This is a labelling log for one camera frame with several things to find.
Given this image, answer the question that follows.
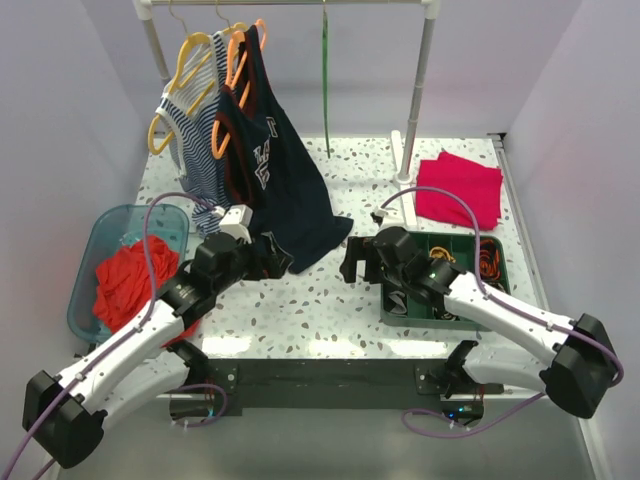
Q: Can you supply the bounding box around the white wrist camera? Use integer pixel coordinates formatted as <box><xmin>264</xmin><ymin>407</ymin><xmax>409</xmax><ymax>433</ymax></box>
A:
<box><xmin>219</xmin><ymin>205</ymin><xmax>253</xmax><ymax>244</ymax></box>
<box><xmin>370</xmin><ymin>207</ymin><xmax>405</xmax><ymax>231</ymax></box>

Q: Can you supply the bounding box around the green clothes hanger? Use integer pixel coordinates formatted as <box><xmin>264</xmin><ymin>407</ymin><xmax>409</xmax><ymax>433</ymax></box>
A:
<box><xmin>321</xmin><ymin>1</ymin><xmax>331</xmax><ymax>159</ymax></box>

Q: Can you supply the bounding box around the yellow rolled band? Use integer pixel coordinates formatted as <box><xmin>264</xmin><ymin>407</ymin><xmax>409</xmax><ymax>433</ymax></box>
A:
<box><xmin>429</xmin><ymin>246</ymin><xmax>456</xmax><ymax>263</ymax></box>

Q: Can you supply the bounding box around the pink folded cloth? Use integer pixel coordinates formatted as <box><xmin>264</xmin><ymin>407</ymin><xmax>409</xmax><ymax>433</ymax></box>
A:
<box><xmin>415</xmin><ymin>151</ymin><xmax>503</xmax><ymax>231</ymax></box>

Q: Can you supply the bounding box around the orange black rolled band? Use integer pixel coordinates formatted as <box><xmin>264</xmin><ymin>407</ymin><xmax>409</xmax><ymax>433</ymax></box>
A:
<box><xmin>479</xmin><ymin>239</ymin><xmax>502</xmax><ymax>282</ymax></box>

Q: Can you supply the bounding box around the grey white rolled band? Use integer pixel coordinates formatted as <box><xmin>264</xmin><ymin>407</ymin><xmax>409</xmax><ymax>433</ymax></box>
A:
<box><xmin>384</xmin><ymin>290</ymin><xmax>407</xmax><ymax>317</ymax></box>

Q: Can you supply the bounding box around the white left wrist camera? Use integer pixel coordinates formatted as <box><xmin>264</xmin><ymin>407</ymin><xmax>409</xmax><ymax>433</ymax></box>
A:
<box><xmin>219</xmin><ymin>205</ymin><xmax>253</xmax><ymax>244</ymax></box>

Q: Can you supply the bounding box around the teal plastic bin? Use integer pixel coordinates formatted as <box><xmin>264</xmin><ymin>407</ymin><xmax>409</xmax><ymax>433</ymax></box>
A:
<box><xmin>67</xmin><ymin>204</ymin><xmax>189</xmax><ymax>343</ymax></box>

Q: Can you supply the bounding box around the orange clothes hanger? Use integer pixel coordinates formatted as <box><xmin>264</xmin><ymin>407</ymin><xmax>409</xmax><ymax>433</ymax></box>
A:
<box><xmin>211</xmin><ymin>27</ymin><xmax>248</xmax><ymax>160</ymax></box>

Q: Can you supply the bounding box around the black white patterned rolled band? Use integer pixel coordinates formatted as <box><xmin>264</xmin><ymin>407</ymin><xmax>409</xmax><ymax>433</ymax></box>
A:
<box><xmin>432</xmin><ymin>308</ymin><xmax>460</xmax><ymax>321</ymax></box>

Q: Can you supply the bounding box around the navy tank top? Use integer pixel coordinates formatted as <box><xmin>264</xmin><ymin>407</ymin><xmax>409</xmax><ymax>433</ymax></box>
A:
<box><xmin>212</xmin><ymin>25</ymin><xmax>353</xmax><ymax>274</ymax></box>

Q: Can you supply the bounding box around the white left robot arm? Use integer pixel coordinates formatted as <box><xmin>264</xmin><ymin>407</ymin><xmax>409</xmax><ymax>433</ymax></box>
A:
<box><xmin>22</xmin><ymin>233</ymin><xmax>293</xmax><ymax>469</ymax></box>

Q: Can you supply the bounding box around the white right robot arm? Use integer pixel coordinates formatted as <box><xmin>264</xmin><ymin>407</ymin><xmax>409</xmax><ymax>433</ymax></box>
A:
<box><xmin>340</xmin><ymin>226</ymin><xmax>622</xmax><ymax>419</ymax></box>

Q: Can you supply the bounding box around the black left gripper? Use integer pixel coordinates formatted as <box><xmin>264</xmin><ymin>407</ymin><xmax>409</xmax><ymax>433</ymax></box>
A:
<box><xmin>213</xmin><ymin>231</ymin><xmax>292</xmax><ymax>294</ymax></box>

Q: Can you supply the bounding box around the red tank top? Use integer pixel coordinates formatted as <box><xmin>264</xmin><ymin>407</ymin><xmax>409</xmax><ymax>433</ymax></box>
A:
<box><xmin>92</xmin><ymin>235</ymin><xmax>180</xmax><ymax>333</ymax></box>

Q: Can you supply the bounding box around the white clothes rack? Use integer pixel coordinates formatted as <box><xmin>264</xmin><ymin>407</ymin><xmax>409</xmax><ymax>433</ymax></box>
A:
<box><xmin>131</xmin><ymin>0</ymin><xmax>443</xmax><ymax>229</ymax></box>

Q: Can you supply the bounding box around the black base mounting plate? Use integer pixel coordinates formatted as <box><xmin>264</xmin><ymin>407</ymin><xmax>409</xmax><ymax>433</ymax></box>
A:
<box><xmin>167</xmin><ymin>357</ymin><xmax>505</xmax><ymax>420</ymax></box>

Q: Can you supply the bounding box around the yellow clothes hanger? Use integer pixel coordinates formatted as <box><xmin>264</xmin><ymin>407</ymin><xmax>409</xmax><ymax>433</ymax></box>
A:
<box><xmin>147</xmin><ymin>1</ymin><xmax>213</xmax><ymax>155</ymax></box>

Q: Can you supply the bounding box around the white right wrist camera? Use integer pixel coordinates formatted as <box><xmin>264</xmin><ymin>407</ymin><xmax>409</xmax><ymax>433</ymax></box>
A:
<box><xmin>370</xmin><ymin>207</ymin><xmax>405</xmax><ymax>231</ymax></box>

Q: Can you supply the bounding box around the blue white striped tank top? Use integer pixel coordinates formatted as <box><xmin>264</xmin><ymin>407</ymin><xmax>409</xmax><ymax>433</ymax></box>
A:
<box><xmin>156</xmin><ymin>31</ymin><xmax>230</xmax><ymax>237</ymax></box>

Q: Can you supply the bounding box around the green compartment tray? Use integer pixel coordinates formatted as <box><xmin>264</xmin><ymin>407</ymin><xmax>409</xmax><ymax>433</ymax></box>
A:
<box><xmin>380</xmin><ymin>232</ymin><xmax>510</xmax><ymax>331</ymax></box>

